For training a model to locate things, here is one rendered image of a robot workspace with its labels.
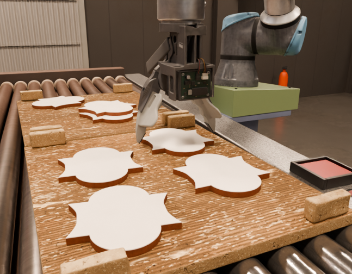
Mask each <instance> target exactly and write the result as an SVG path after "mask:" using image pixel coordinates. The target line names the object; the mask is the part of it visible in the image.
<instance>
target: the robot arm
mask: <svg viewBox="0 0 352 274"><path fill-rule="evenodd" d="M205 6H206V1H205V0H157V19H158V20H159V21H161V23H159V32H170V37H167V38H166V40H165V41H164V42H163V43H162V44H161V45H160V47H159V48H158V49H157V50H156V51H155V53H154V54H153V55H152V57H151V58H150V59H149V60H148V61H147V62H146V67H147V72H148V74H152V75H151V76H150V77H149V78H148V80H147V81H146V82H145V84H144V85H143V88H142V90H141V93H140V98H139V104H138V113H137V120H136V127H135V135H136V141H137V143H141V141H142V139H143V137H144V136H145V134H146V128H147V127H153V126H154V125H155V123H156V122H157V120H158V110H159V109H160V107H161V105H162V99H163V95H162V94H160V93H159V92H160V90H163V91H165V95H167V96H169V99H171V100H173V101H176V100H178V101H188V100H191V101H192V103H193V104H195V105H197V106H198V108H199V112H200V114H201V115H202V116H203V118H204V123H205V124H206V126H207V127H208V128H209V129H210V130H211V131H212V132H215V118H221V117H222V115H221V112H220V111H219V110H218V109H217V108H216V107H215V106H214V105H213V104H212V101H211V100H210V97H214V85H218V86H228V87H238V88H253V87H258V75H257V71H256V66H255V56H256V54H262V55H283V56H286V55H297V54H298V53H299V52H300V50H301V47H302V44H303V41H304V37H305V32H306V26H307V17H305V16H301V12H300V8H299V7H298V6H296V5H295V0H264V11H263V12H262V13H261V15H260V16H259V14H258V13H256V12H249V13H238V14H232V15H228V16H226V17H225V18H224V20H223V27H222V30H221V32H222V34H221V51H220V63H219V66H218V69H217V71H216V74H215V76H214V73H215V65H213V64H209V63H206V62H205V60H204V59H202V58H201V40H202V35H206V29H207V26H204V25H203V23H201V21H203V20H204V19H205ZM201 60H203V62H201ZM211 74H212V87H211Z"/></svg>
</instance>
